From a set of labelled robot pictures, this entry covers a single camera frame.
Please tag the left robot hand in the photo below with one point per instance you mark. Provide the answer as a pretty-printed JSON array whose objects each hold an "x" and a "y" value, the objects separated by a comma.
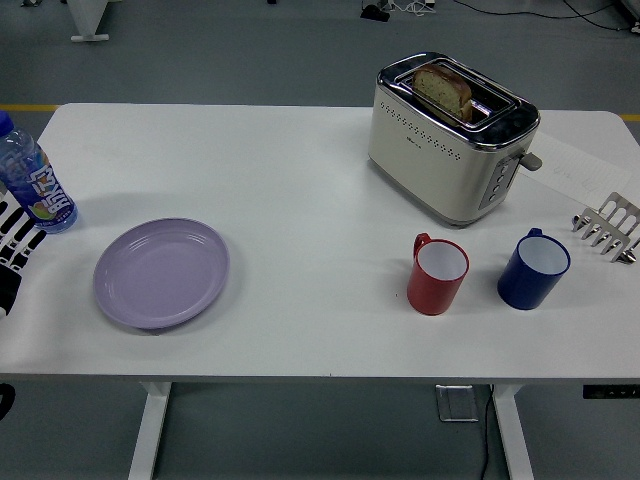
[{"x": 20, "y": 232}]

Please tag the purple plate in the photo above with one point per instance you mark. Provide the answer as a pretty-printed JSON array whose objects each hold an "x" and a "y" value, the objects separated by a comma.
[{"x": 160, "y": 274}]

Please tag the blue drink bottle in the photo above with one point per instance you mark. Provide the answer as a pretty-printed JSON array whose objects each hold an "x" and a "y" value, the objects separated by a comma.
[{"x": 35, "y": 185}]

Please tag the white furniture base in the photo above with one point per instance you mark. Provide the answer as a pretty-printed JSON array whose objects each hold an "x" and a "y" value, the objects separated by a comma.
[{"x": 87, "y": 22}]

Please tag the red mug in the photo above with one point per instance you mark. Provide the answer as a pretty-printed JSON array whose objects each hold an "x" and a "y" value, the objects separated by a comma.
[{"x": 430, "y": 295}]

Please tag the black floor device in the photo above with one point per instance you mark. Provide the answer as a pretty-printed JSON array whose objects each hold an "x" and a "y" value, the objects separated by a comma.
[{"x": 375, "y": 13}]

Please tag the cream and chrome toaster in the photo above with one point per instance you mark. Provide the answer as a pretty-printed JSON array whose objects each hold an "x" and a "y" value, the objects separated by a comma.
[{"x": 440, "y": 170}]

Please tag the slice of bread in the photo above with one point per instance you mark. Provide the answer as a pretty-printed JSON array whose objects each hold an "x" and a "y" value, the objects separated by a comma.
[{"x": 442, "y": 90}]

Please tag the blue mug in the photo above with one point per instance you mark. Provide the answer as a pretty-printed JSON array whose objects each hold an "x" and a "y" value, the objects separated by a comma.
[{"x": 525, "y": 287}]

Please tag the white paper sheet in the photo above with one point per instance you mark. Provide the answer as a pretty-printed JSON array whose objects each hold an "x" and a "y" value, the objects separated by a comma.
[{"x": 580, "y": 167}]

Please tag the silver metal cutlery rack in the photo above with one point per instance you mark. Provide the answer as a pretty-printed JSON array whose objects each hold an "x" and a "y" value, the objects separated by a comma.
[{"x": 617, "y": 215}]

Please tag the black table control panel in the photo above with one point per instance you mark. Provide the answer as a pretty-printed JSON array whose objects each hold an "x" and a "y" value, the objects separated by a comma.
[{"x": 610, "y": 392}]

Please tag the clear plastic bracket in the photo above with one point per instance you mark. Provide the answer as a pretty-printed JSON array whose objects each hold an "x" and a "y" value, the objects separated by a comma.
[{"x": 457, "y": 402}]

